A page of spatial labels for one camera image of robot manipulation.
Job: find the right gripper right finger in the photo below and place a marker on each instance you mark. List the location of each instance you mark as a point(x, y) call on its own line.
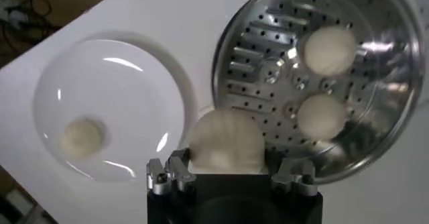
point(295, 178)

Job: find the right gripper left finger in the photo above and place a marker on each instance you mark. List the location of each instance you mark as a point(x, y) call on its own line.
point(171, 178)

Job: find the white steamed baozi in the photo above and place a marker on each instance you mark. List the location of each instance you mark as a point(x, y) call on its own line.
point(228, 141)
point(82, 139)
point(321, 117)
point(330, 50)

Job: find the perforated steel steamer basket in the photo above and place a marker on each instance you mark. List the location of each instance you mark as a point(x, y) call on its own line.
point(254, 77)

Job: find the white round plate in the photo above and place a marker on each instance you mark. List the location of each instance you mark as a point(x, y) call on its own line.
point(127, 94)

